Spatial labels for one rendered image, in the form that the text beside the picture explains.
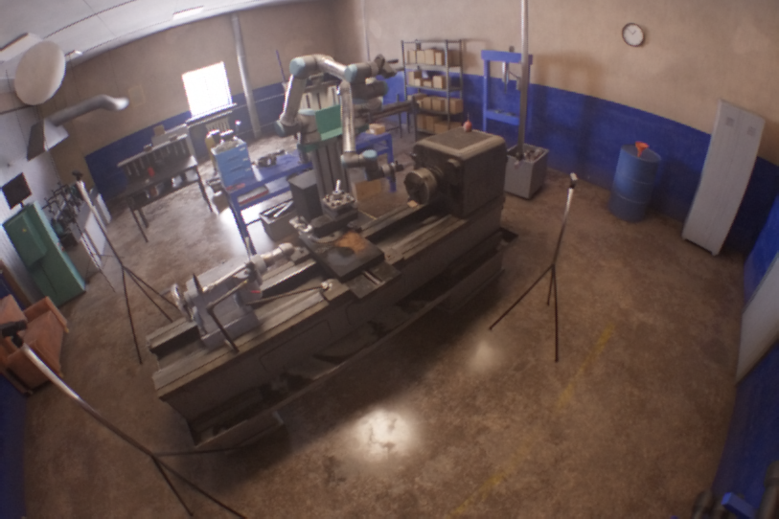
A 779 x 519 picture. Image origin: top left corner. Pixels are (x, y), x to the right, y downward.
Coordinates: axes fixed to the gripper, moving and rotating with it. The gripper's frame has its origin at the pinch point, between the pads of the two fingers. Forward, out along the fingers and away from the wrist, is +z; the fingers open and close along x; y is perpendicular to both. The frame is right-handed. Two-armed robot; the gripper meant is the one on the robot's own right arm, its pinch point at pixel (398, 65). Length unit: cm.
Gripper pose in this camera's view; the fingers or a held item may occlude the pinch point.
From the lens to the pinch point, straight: 191.5
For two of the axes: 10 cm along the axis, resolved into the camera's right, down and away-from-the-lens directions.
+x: 5.3, 8.4, -1.4
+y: -3.5, 3.7, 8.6
